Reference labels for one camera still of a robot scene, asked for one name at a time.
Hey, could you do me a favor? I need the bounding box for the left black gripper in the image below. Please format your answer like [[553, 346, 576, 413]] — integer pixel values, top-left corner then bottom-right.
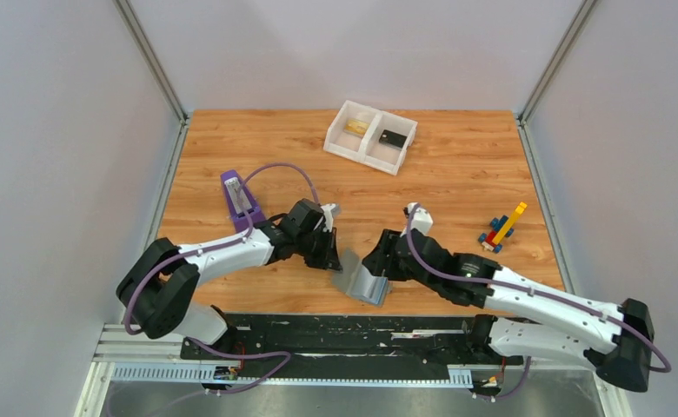
[[296, 227, 343, 274]]

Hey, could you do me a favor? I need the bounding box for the grey card holder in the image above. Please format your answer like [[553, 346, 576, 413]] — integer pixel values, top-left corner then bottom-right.
[[331, 248, 392, 307]]

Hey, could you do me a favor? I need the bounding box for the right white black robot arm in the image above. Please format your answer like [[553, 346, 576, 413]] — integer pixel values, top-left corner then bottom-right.
[[362, 229, 655, 393]]

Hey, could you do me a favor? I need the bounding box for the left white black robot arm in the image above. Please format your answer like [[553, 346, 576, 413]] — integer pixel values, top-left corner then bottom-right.
[[116, 199, 342, 359]]

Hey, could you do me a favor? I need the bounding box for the black card in tray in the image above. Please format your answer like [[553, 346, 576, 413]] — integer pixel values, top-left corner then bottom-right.
[[378, 129, 408, 149]]

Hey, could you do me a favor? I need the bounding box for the gold card in tray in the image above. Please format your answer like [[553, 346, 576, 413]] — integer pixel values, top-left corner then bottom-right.
[[342, 118, 370, 137]]

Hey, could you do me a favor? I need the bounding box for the white two-compartment tray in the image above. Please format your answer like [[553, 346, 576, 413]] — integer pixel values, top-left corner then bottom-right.
[[323, 100, 418, 175]]

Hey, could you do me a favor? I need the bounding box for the colourful toy brick figure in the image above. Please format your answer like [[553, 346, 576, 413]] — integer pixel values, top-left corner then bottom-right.
[[478, 202, 528, 254]]

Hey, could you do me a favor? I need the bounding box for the purple metronome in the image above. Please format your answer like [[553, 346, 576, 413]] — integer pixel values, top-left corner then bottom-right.
[[220, 169, 266, 233]]

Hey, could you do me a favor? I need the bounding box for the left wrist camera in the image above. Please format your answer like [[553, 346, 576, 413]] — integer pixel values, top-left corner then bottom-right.
[[321, 203, 341, 232]]

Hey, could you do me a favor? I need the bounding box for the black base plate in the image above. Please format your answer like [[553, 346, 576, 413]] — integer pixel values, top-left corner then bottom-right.
[[178, 312, 548, 384]]

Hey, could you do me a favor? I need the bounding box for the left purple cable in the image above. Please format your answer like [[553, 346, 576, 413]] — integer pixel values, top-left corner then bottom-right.
[[122, 162, 322, 337]]

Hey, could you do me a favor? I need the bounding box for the aluminium rail frame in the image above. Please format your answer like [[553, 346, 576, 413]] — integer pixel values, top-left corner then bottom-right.
[[88, 323, 618, 389]]

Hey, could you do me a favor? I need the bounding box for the right aluminium corner post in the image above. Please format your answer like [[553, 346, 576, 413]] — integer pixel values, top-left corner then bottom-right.
[[518, 0, 600, 124]]

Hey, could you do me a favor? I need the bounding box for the aluminium corner post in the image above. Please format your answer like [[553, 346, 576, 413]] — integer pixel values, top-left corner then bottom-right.
[[113, 0, 189, 124], [518, 0, 600, 124]]

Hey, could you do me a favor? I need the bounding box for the left aluminium corner post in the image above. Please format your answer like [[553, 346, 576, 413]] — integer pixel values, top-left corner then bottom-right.
[[113, 0, 189, 124]]

